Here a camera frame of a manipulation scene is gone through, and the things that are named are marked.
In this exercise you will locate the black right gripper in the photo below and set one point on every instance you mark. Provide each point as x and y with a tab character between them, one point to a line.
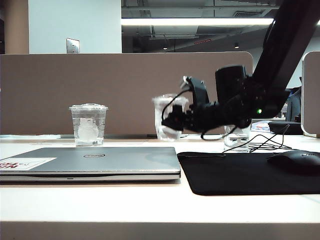
205	116

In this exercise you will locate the small clear lidded plastic cup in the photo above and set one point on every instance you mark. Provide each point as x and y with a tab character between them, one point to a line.
160	110
88	125

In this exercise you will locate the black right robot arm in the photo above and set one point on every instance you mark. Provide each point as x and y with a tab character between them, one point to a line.
287	50

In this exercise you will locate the tall clear lidded plastic cup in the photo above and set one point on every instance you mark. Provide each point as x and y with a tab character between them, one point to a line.
237	144

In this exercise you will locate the silver Dell laptop with sticker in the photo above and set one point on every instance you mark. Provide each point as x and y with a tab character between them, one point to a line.
112	162

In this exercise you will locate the wide brown desk partition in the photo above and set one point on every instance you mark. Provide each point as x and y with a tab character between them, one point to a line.
100	82

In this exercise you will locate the black mouse pad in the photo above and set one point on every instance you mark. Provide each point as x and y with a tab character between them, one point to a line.
237	175

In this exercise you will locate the colourful printed paper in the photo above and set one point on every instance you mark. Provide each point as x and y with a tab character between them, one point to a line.
260	127

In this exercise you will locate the long ceiling light strip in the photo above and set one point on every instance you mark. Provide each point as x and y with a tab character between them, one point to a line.
200	21

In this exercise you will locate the black oval pouch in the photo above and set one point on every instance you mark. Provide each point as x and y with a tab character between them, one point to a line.
280	127

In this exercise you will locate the dark grey jacket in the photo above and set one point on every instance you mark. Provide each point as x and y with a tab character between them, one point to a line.
295	107

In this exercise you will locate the black computer mouse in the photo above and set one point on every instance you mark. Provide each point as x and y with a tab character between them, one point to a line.
295	161

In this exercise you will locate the brown white-edged desk partition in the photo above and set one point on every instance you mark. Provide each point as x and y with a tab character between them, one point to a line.
312	95

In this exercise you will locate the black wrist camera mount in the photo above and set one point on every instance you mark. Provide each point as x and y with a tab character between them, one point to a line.
200	91

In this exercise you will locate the metal wall switch plate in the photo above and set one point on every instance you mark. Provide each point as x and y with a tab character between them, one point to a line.
72	45

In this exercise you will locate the aluminium partition base rail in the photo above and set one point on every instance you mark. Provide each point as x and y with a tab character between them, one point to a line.
37	136

